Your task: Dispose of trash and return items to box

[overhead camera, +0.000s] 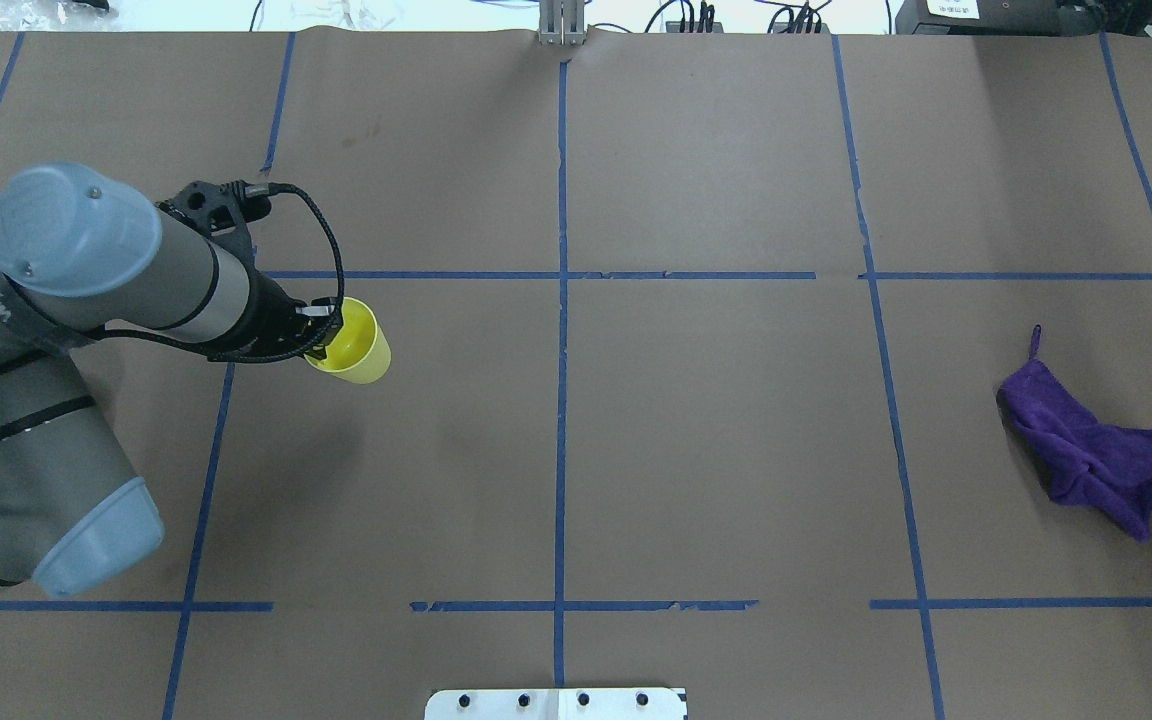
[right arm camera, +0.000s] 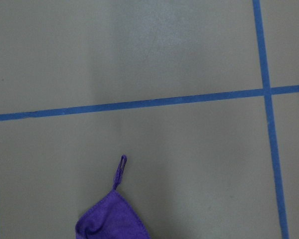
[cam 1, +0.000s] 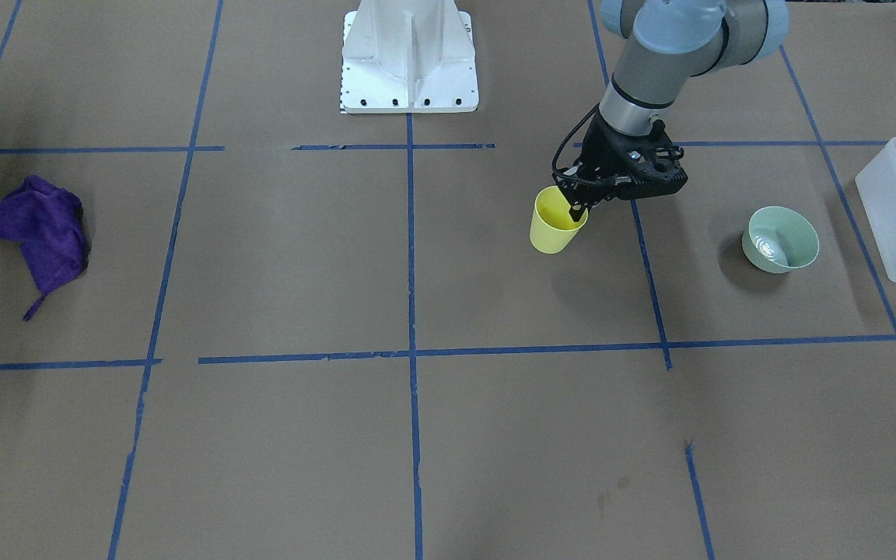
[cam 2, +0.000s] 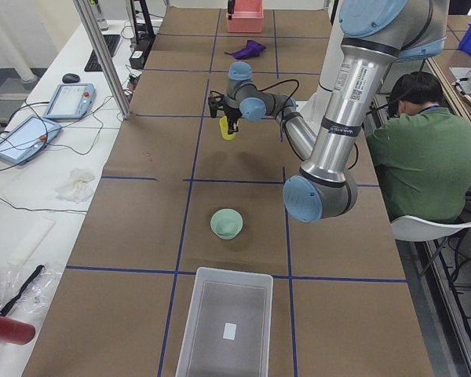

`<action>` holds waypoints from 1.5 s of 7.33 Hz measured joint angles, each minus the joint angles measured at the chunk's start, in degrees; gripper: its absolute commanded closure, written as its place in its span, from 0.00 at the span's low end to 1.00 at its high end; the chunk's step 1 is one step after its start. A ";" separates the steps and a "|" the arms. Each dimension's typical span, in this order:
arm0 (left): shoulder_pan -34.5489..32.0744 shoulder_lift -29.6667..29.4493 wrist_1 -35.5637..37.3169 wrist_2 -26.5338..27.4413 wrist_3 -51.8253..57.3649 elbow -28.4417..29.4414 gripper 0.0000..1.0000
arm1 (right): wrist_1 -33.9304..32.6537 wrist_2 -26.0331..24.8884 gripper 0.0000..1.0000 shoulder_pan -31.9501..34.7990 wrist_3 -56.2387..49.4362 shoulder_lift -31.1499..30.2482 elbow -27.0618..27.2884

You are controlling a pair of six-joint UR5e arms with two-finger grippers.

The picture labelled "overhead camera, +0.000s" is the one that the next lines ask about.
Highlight yellow plastic cup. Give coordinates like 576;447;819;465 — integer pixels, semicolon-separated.
305;297;392;386

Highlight black electronics box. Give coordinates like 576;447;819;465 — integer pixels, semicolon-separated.
893;1;1061;37

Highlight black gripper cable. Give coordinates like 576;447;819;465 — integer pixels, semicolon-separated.
86;182;347;363

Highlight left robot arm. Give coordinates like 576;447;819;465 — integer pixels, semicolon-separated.
0;161;346;600

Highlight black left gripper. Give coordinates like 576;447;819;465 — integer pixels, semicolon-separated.
157;179;344;363

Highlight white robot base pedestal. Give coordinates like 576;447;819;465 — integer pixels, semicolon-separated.
422;687;689;719

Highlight aluminium frame post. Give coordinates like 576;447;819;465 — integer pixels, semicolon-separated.
536;0;588;47

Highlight purple microfiber cloth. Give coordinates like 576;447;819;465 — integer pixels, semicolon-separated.
998;324;1152;543

